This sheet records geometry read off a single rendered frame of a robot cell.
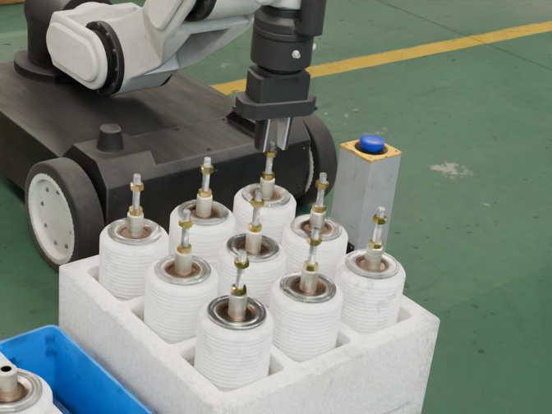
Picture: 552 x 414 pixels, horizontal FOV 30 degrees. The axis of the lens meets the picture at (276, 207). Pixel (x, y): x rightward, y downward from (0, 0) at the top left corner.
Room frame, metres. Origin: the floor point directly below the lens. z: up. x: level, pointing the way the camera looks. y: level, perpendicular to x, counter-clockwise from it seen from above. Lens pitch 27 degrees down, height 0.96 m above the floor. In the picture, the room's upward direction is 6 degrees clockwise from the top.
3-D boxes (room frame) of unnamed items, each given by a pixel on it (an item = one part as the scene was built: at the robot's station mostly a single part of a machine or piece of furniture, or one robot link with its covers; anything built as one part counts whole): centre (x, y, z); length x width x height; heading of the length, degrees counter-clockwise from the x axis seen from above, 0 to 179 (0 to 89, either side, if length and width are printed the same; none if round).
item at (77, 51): (1.94, 0.35, 0.28); 0.21 x 0.20 x 0.13; 42
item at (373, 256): (1.24, -0.14, 0.26); 0.02 x 0.02 x 0.03
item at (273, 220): (1.41, 0.02, 0.16); 0.10 x 0.10 x 0.18
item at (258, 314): (1.08, 0.03, 0.25); 0.08 x 0.08 x 0.01
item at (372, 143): (1.50, -0.14, 0.32); 0.04 x 0.04 x 0.02
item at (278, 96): (1.41, 0.02, 0.45); 0.13 x 0.10 x 0.12; 119
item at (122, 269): (1.26, 0.19, 0.16); 0.10 x 0.10 x 0.18
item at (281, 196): (1.41, 0.02, 0.25); 0.08 x 0.08 x 0.01
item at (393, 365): (1.25, 0.03, 0.09); 0.39 x 0.39 x 0.18; 42
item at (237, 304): (1.08, 0.03, 0.26); 0.02 x 0.02 x 0.03
